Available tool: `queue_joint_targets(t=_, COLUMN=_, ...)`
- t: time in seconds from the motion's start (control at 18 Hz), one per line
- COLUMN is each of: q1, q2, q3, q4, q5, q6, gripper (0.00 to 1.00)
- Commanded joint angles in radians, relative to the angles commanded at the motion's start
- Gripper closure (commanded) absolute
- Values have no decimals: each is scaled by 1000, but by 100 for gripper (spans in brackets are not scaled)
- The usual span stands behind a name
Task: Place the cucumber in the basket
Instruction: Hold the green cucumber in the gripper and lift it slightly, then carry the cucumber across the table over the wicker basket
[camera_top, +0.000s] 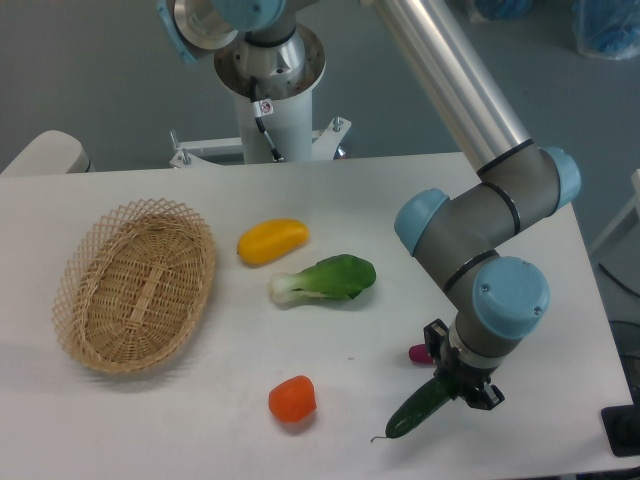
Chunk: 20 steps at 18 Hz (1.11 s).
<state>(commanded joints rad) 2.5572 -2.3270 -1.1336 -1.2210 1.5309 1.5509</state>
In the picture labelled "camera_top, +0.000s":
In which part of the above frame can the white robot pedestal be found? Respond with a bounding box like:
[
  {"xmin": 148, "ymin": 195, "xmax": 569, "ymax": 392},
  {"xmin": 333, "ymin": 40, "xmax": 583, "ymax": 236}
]
[{"xmin": 170, "ymin": 24, "xmax": 352, "ymax": 168}]

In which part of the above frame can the magenta vegetable piece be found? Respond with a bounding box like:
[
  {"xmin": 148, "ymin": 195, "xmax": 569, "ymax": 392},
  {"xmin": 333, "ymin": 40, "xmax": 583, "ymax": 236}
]
[{"xmin": 408, "ymin": 344, "xmax": 435, "ymax": 366}]

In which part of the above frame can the green cucumber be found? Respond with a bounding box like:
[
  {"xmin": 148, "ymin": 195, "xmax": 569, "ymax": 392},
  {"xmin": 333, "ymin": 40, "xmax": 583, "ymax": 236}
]
[{"xmin": 370, "ymin": 373, "xmax": 460, "ymax": 443}]

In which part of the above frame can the green bok choy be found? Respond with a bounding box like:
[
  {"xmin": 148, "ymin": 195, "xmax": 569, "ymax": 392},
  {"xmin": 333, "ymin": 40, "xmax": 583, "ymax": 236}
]
[{"xmin": 267, "ymin": 254, "xmax": 377, "ymax": 304}]

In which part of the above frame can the woven wicker basket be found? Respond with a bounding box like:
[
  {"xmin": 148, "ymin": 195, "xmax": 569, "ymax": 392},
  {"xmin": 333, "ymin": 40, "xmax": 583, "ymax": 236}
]
[{"xmin": 52, "ymin": 199, "xmax": 216, "ymax": 374}]

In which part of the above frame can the yellow mango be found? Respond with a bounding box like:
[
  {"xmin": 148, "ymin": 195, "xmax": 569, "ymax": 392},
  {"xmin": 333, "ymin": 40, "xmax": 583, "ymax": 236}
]
[{"xmin": 237, "ymin": 218, "xmax": 310, "ymax": 265}]

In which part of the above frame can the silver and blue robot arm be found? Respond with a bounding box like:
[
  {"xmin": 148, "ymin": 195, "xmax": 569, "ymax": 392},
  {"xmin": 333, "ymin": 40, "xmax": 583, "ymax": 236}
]
[{"xmin": 156, "ymin": 1, "xmax": 581, "ymax": 410}]

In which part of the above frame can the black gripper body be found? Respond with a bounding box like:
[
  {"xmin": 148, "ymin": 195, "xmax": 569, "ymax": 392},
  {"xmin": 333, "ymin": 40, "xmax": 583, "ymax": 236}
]
[{"xmin": 436, "ymin": 346, "xmax": 494, "ymax": 400}]

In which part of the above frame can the orange carrot piece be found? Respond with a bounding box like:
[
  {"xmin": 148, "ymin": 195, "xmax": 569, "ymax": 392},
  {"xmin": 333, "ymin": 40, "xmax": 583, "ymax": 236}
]
[{"xmin": 268, "ymin": 375, "xmax": 317, "ymax": 423}]

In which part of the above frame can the blue plastic bag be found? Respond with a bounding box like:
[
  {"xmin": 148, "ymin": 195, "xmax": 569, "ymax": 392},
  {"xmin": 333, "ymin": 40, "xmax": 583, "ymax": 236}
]
[{"xmin": 572, "ymin": 0, "xmax": 639, "ymax": 61}]

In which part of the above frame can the black device at table edge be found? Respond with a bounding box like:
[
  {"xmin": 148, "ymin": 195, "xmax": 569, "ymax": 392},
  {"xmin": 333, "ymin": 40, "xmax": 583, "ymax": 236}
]
[{"xmin": 601, "ymin": 405, "xmax": 639, "ymax": 457}]

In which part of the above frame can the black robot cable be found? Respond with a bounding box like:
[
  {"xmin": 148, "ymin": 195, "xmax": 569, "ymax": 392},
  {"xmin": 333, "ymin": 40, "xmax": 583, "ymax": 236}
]
[{"xmin": 248, "ymin": 75, "xmax": 286, "ymax": 163}]

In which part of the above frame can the white chair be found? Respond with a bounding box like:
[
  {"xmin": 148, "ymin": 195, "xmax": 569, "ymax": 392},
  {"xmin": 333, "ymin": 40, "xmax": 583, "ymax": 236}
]
[{"xmin": 1, "ymin": 130, "xmax": 95, "ymax": 178}]

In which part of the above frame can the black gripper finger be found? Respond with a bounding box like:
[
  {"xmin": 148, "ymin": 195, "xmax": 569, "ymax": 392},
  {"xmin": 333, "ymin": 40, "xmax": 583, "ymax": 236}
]
[
  {"xmin": 465, "ymin": 383, "xmax": 504, "ymax": 410},
  {"xmin": 423, "ymin": 319, "xmax": 448, "ymax": 368}
]

